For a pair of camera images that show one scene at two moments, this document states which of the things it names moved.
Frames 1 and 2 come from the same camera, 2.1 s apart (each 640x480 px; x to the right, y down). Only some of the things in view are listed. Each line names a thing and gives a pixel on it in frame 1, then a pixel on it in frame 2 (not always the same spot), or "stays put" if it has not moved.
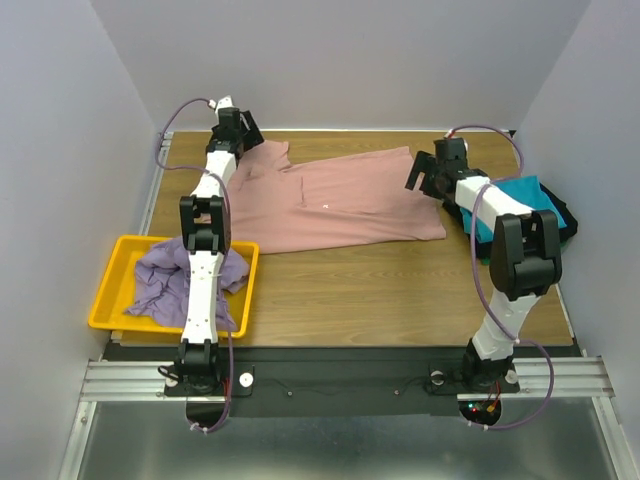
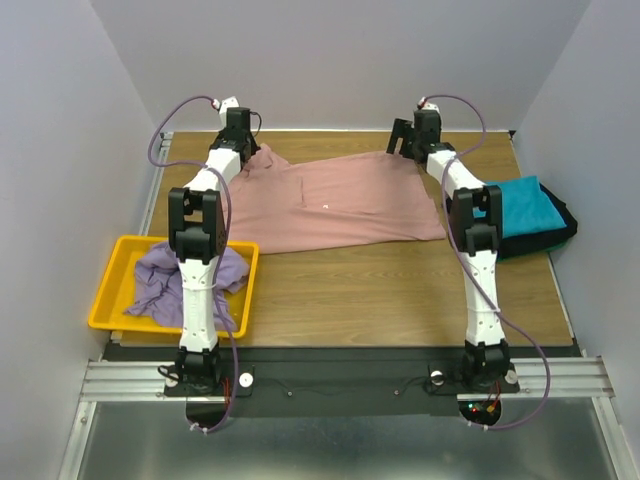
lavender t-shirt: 163,282 stays put
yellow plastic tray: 119,288 stays put
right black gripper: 425,170 to 400,136
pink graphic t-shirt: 362,199 stays put
